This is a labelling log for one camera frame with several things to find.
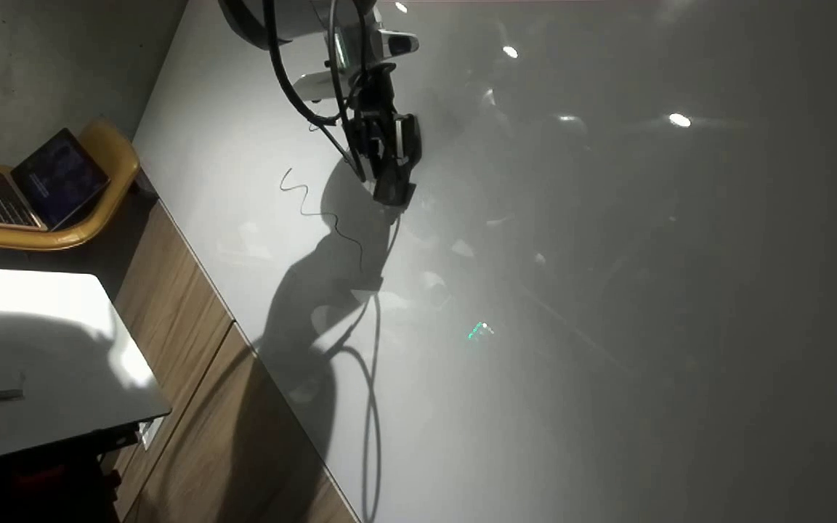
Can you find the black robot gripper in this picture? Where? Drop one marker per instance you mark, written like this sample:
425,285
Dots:
374,122

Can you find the black whiteboard eraser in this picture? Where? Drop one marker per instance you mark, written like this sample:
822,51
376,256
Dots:
396,163

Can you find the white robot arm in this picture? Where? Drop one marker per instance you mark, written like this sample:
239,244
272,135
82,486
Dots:
354,37

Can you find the large white whiteboard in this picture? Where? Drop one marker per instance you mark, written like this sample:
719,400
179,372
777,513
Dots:
614,292

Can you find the yellow wooden chair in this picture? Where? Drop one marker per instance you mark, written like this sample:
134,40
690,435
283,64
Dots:
118,159

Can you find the open laptop computer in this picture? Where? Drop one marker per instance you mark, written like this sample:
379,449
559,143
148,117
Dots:
52,188

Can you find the white side table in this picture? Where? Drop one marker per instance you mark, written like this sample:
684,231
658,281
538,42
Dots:
81,371

